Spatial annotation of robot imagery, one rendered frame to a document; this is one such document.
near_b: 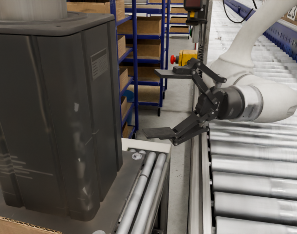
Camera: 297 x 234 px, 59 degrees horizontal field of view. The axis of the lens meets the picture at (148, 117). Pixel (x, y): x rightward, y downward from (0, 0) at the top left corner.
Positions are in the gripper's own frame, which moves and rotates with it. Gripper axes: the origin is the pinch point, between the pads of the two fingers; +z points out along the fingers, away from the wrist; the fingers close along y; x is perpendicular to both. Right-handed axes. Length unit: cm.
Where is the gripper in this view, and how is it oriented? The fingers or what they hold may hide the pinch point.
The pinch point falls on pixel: (155, 105)
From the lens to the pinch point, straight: 53.5
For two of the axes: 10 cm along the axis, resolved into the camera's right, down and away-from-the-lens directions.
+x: -4.1, -4.9, 7.7
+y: -1.8, 8.7, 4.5
